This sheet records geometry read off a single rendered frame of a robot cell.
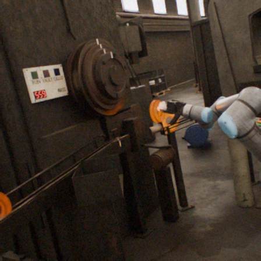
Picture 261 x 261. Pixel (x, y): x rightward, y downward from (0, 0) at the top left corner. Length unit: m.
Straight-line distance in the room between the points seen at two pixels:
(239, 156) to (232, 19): 2.45
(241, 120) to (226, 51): 3.01
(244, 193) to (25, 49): 1.74
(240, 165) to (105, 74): 1.16
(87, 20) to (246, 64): 2.64
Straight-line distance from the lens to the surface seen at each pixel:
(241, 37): 4.36
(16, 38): 1.77
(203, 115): 1.93
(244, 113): 1.49
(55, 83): 1.83
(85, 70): 1.81
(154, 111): 2.04
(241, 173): 2.37
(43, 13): 1.93
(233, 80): 4.43
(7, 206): 1.49
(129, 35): 9.93
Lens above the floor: 1.11
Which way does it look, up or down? 11 degrees down
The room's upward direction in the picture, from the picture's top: 12 degrees counter-clockwise
